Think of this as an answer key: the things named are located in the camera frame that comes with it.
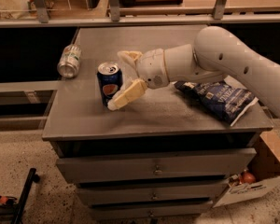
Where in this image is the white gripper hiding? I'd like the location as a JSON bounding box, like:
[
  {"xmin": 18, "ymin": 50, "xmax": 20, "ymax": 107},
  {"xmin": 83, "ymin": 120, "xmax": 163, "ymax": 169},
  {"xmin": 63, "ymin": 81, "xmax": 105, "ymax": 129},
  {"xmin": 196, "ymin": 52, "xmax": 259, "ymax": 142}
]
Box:
[{"xmin": 107, "ymin": 49, "xmax": 169, "ymax": 111}]

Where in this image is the blue pepsi can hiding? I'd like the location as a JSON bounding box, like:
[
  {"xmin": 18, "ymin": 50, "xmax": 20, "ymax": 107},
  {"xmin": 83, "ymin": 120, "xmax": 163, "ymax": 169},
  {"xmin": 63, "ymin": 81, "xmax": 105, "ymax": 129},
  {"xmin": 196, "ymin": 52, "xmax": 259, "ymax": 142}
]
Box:
[{"xmin": 97, "ymin": 62, "xmax": 122, "ymax": 106}]

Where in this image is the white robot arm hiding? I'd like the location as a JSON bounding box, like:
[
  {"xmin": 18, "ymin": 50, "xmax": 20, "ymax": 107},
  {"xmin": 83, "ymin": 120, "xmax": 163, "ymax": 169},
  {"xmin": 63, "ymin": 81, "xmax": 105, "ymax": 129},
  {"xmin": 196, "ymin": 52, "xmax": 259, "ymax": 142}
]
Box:
[{"xmin": 107, "ymin": 26, "xmax": 280, "ymax": 118}]

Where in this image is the silver green soda can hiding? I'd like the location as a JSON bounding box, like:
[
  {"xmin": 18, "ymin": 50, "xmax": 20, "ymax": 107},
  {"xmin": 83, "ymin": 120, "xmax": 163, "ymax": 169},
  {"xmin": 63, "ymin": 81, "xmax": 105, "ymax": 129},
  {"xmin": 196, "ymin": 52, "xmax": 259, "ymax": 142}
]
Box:
[{"xmin": 57, "ymin": 44, "xmax": 81, "ymax": 78}]

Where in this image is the grey drawer cabinet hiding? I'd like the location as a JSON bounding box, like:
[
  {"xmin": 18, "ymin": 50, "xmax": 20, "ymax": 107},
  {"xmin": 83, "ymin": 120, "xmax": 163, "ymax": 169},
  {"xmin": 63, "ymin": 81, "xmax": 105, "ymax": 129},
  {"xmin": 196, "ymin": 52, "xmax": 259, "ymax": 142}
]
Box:
[{"xmin": 43, "ymin": 26, "xmax": 272, "ymax": 213}]

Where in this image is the blue kettle chips bag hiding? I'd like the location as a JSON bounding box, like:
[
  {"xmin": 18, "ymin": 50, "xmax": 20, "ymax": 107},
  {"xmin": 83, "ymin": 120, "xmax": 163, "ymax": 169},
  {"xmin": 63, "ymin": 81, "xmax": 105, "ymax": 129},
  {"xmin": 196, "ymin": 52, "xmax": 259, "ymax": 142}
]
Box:
[{"xmin": 175, "ymin": 81, "xmax": 259, "ymax": 126}]

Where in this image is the top grey drawer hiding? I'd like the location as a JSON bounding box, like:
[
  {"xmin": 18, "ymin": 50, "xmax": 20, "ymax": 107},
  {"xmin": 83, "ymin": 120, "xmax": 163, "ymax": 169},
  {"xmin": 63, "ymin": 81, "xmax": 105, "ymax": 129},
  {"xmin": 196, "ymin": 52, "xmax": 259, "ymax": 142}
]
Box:
[{"xmin": 56, "ymin": 148, "xmax": 256, "ymax": 183}]

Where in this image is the grey drawer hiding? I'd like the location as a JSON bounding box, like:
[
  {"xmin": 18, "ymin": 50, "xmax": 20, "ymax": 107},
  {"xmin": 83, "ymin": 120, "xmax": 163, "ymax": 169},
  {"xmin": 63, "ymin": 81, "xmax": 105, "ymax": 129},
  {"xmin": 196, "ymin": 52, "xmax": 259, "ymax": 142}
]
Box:
[
  {"xmin": 77, "ymin": 180, "xmax": 227, "ymax": 205},
  {"xmin": 91, "ymin": 201, "xmax": 213, "ymax": 220},
  {"xmin": 56, "ymin": 148, "xmax": 256, "ymax": 183}
]

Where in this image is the middle grey drawer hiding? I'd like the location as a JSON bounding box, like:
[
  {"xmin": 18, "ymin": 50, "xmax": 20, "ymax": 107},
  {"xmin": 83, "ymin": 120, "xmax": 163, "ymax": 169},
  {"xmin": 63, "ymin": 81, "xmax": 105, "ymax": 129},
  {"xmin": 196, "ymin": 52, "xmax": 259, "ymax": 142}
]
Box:
[{"xmin": 77, "ymin": 180, "xmax": 227, "ymax": 205}]

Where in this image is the black stand leg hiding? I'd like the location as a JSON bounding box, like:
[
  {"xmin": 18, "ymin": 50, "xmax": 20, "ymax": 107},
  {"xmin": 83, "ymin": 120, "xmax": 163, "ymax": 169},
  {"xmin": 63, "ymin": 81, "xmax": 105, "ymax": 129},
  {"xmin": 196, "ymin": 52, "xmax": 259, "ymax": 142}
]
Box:
[{"xmin": 10, "ymin": 168, "xmax": 40, "ymax": 224}]

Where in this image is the bottom grey drawer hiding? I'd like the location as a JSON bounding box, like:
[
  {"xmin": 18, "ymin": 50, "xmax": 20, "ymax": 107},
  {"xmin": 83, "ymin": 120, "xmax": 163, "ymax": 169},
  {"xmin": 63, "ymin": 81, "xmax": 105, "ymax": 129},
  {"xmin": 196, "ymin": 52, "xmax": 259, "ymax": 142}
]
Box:
[{"xmin": 91, "ymin": 201, "xmax": 213, "ymax": 220}]

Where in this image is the red onion in box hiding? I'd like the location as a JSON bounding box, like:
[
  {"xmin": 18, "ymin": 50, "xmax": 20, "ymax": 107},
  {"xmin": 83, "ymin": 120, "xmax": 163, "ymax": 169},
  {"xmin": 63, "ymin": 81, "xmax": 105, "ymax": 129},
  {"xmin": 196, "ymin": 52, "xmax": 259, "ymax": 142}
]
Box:
[{"xmin": 242, "ymin": 171, "xmax": 256, "ymax": 184}]

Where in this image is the cardboard box on floor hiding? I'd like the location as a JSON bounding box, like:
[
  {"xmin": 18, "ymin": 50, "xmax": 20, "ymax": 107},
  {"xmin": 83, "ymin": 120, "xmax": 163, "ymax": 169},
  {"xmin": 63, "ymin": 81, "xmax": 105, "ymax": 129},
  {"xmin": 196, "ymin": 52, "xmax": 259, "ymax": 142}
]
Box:
[{"xmin": 215, "ymin": 131, "xmax": 280, "ymax": 207}]

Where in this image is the metal shelf rail frame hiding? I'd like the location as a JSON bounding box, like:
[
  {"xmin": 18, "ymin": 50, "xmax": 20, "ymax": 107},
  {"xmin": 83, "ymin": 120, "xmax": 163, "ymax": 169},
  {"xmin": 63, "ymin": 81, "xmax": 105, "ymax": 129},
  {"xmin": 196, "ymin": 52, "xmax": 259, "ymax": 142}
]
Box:
[{"xmin": 0, "ymin": 0, "xmax": 280, "ymax": 27}]

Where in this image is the orange black cable clamp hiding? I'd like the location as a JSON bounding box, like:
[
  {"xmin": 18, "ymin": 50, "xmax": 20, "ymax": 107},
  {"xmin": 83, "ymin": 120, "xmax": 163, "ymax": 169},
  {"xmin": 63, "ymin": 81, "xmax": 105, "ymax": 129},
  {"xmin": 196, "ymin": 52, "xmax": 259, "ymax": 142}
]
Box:
[{"xmin": 0, "ymin": 195, "xmax": 17, "ymax": 208}]

